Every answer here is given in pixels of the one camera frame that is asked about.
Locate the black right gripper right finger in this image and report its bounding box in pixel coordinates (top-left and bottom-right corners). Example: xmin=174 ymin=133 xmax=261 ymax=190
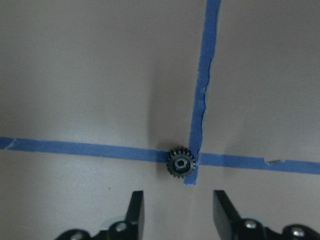
xmin=213 ymin=190 xmax=241 ymax=240

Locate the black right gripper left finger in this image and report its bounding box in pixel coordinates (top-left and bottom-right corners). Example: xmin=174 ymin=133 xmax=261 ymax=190
xmin=125 ymin=190 xmax=145 ymax=240

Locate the black bearing gear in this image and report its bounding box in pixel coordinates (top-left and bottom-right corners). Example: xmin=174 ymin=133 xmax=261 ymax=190
xmin=166 ymin=146 xmax=197 ymax=179

